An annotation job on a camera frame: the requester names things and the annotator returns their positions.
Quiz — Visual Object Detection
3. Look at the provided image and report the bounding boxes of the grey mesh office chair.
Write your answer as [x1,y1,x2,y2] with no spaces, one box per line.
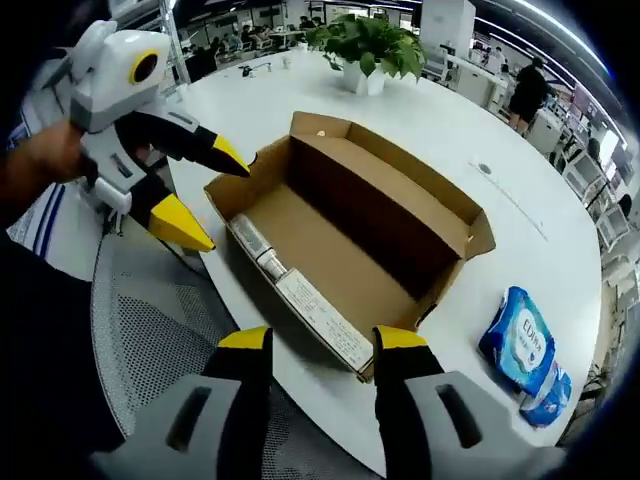
[89,234,387,480]

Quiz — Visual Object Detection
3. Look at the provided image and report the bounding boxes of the white office chairs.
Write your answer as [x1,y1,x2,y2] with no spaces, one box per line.
[429,49,637,262]

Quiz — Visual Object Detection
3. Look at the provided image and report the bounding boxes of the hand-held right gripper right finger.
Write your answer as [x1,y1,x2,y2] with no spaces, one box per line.
[370,324,567,480]

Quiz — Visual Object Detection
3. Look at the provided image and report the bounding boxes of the dark blue tissue pack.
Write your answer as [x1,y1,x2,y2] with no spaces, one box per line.
[516,367,574,429]

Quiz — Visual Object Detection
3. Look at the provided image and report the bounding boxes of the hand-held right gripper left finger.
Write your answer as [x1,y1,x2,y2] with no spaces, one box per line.
[89,325,275,480]

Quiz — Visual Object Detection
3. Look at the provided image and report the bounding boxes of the white printed carton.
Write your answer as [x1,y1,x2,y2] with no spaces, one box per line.
[274,268,376,377]

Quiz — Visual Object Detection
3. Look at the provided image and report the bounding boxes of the brown cardboard shoe box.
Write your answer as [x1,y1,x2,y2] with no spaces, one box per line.
[203,110,498,385]

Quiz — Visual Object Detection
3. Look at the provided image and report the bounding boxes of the light blue soft wipes pack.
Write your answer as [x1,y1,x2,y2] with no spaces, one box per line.
[478,285,558,395]

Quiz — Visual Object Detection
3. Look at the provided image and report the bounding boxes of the person's left hand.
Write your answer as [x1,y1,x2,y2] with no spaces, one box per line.
[0,118,100,212]

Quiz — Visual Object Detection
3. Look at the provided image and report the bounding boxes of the silver grey small box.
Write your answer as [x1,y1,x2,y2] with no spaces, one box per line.
[230,214,269,260]

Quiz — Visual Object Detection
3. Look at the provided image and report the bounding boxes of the green plant in white pot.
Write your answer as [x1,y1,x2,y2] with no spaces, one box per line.
[305,13,428,97]

